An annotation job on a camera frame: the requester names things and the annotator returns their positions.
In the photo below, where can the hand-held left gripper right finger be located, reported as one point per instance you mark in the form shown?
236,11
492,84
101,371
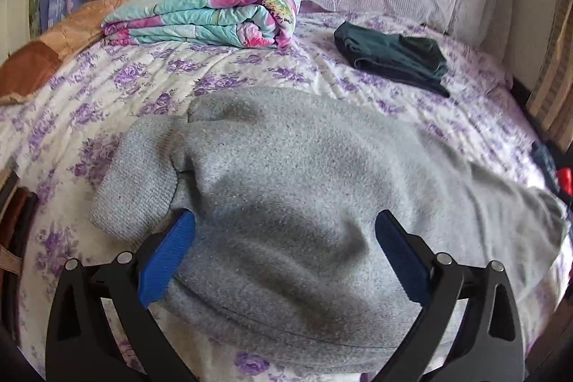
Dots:
403,256

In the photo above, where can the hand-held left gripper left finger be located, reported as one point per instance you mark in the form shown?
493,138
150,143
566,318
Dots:
166,256

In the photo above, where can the grey sweatshirt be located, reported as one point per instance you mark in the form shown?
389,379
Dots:
286,185

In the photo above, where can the brown black leather bag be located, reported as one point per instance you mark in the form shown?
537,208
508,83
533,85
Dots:
15,239

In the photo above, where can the blue jeans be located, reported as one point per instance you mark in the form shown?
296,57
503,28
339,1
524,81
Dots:
547,165

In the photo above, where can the red garment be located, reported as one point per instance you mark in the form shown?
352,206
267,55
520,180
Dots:
565,180

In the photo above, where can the purple floral bedspread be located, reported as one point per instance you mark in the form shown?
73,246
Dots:
147,73

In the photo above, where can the folded dark green garment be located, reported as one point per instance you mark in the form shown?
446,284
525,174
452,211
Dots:
394,55

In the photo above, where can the brown quilted cushion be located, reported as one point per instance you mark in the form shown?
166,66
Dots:
58,46

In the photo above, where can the beige checked curtain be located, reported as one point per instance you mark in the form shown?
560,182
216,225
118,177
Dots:
553,73

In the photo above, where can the folded turquoise pink floral blanket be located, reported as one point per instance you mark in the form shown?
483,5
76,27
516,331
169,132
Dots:
201,13

